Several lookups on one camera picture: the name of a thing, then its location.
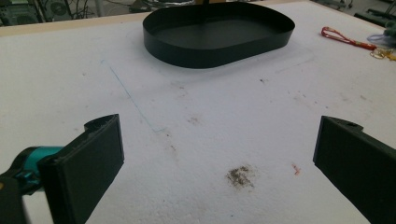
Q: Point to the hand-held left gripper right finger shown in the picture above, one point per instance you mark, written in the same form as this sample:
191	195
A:
358	165

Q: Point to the black oval tray with stand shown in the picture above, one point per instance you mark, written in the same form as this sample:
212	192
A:
214	37

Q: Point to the black computer tower green label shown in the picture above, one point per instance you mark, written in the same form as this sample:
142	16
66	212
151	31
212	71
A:
18	14

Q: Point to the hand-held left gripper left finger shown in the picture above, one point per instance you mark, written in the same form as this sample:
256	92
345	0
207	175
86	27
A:
84	165

